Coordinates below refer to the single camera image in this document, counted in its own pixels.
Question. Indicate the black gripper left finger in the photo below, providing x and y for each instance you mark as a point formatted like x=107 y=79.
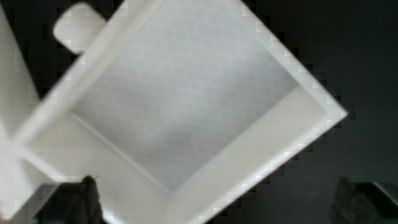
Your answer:
x=73 y=206

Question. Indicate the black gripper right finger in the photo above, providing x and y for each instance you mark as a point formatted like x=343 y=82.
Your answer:
x=364 y=203

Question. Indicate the white drawer with knob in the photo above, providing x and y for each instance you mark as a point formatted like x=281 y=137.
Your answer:
x=183 y=111

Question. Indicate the white front rail bar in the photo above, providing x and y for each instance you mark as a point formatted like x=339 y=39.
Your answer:
x=21 y=170

